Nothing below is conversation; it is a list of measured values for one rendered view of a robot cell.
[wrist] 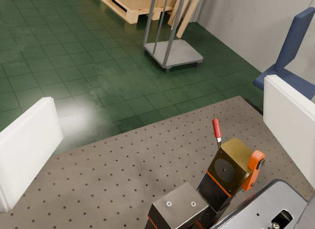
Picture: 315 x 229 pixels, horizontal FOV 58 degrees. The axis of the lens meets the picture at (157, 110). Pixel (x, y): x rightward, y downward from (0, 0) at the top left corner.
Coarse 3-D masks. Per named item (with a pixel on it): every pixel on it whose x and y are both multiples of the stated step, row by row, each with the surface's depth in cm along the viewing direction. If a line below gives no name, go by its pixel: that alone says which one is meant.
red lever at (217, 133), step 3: (213, 120) 87; (216, 120) 87; (213, 123) 87; (216, 123) 87; (213, 126) 87; (216, 126) 86; (219, 126) 87; (216, 129) 86; (219, 129) 86; (216, 132) 86; (219, 132) 86; (216, 135) 86; (219, 135) 86; (219, 138) 86; (219, 141) 86; (219, 144) 86; (219, 147) 86
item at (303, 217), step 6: (312, 198) 7; (312, 204) 7; (306, 210) 7; (312, 210) 7; (300, 216) 7; (306, 216) 7; (312, 216) 7; (300, 222) 7; (306, 222) 7; (312, 222) 7; (294, 228) 7; (300, 228) 7; (306, 228) 7; (312, 228) 7
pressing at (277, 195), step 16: (256, 192) 80; (272, 192) 81; (288, 192) 82; (240, 208) 75; (256, 208) 76; (272, 208) 77; (288, 208) 78; (224, 224) 70; (240, 224) 71; (256, 224) 72; (288, 224) 74
